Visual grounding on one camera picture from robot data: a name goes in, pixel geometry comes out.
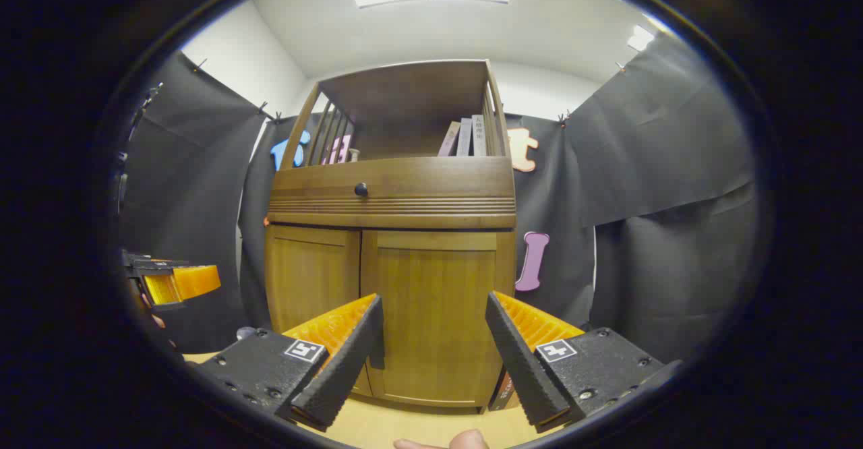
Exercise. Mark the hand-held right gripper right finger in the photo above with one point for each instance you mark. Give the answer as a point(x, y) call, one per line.
point(519, 361)

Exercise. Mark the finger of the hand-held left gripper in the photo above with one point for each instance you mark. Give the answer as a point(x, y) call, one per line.
point(192, 282)

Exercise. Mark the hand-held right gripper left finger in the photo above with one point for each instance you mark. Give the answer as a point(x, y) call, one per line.
point(350, 354)

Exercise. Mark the wooden cabinet door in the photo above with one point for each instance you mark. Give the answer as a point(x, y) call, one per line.
point(435, 301)
point(307, 274)

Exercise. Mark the wooden double-door shoe cabinet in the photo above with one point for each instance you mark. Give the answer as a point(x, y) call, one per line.
point(418, 186)

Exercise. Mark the reddish brown book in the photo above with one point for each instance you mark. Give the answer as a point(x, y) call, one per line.
point(502, 392)

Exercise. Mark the black drawer knob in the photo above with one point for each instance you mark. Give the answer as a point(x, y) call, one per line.
point(361, 189)

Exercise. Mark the pink shelf ornament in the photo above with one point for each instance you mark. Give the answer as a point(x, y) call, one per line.
point(338, 150)

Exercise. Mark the white upright book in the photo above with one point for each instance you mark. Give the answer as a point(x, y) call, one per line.
point(479, 135)

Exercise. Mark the small ceiling light panel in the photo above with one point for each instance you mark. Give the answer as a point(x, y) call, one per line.
point(640, 38)

